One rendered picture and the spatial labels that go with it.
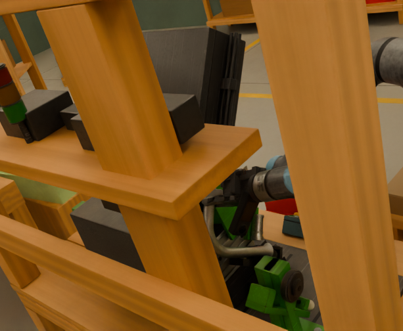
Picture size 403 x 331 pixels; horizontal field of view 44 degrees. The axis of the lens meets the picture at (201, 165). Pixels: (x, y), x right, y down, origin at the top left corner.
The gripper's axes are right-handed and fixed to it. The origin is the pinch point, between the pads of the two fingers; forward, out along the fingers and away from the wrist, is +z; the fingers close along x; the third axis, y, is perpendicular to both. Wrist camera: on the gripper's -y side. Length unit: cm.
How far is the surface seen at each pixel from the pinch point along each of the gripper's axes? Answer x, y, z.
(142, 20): -355, 469, 650
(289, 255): -35.4, -11.6, 3.9
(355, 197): 34, -11, -70
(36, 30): -226, 493, 864
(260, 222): -18.8, -3.0, 0.0
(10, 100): 54, 19, 7
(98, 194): 43.4, -5.1, -20.2
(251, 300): 3.3, -24.5, -19.4
